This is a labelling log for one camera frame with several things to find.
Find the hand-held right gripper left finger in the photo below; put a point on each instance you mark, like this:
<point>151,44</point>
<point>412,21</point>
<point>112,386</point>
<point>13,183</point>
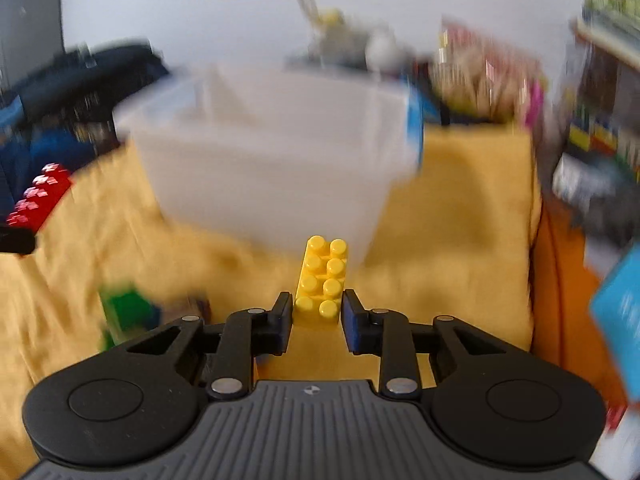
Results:
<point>283,322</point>

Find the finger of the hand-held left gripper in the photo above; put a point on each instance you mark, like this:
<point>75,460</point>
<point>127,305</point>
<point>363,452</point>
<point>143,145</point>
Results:
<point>17,241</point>

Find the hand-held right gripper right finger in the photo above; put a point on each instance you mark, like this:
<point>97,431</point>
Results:
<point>352,327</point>

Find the red building block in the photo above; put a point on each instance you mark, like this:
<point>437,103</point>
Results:
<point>40,200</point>

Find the yellow building block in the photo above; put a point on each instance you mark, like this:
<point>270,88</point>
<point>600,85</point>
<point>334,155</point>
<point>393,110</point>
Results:
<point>320,275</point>

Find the green building block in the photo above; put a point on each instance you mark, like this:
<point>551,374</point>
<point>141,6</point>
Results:
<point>127,310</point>

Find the white translucent plastic bin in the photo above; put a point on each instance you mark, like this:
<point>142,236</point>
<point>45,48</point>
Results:
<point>260,160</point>

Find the yellow blanket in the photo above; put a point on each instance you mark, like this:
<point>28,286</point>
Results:
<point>450,240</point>

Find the dark blue fabric bag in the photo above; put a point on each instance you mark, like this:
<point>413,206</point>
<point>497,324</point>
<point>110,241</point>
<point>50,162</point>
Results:
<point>75,85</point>

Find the orange box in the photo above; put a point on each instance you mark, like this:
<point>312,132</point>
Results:
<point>565,285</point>

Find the grey cabinet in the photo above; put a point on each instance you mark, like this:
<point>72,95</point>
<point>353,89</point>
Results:
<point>30,25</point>

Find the light blue card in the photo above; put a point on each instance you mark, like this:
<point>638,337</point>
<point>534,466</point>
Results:
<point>620,310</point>

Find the white ball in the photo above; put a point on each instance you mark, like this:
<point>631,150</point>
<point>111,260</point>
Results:
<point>382,50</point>

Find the printed snack bag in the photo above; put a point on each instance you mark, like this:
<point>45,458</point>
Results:
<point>485,75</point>

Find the plush toy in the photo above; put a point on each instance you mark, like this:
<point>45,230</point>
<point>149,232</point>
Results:
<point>330,35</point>

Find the clear plastic box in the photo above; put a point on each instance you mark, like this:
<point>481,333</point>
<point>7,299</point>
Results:
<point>595,110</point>

